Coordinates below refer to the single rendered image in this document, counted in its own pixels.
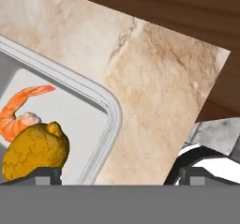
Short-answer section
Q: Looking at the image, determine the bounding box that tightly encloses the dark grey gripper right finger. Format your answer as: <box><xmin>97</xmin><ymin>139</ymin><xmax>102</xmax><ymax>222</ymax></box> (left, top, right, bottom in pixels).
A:
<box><xmin>179</xmin><ymin>166</ymin><xmax>240</xmax><ymax>187</ymax></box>

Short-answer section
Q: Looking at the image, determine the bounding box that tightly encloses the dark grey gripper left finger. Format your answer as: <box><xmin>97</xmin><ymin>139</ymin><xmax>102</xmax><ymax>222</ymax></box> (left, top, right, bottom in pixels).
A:
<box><xmin>0</xmin><ymin>167</ymin><xmax>63</xmax><ymax>187</ymax></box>

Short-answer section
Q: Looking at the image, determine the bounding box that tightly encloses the clear grey tupperware container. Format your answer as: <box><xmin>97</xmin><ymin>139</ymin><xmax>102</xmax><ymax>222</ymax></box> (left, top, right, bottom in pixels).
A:
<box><xmin>0</xmin><ymin>35</ymin><xmax>124</xmax><ymax>187</ymax></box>

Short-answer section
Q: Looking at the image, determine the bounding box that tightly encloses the black and white round object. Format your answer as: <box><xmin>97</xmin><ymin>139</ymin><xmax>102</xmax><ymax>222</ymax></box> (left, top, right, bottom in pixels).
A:
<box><xmin>163</xmin><ymin>143</ymin><xmax>240</xmax><ymax>187</ymax></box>

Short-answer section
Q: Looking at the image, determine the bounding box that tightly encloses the yellow lemon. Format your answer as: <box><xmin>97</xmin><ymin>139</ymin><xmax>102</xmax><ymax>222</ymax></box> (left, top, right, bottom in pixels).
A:
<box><xmin>1</xmin><ymin>121</ymin><xmax>70</xmax><ymax>183</ymax></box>

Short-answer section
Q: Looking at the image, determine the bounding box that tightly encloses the orange shrimp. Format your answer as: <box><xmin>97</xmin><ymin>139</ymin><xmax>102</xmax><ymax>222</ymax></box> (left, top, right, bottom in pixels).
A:
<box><xmin>0</xmin><ymin>84</ymin><xmax>56</xmax><ymax>143</ymax></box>

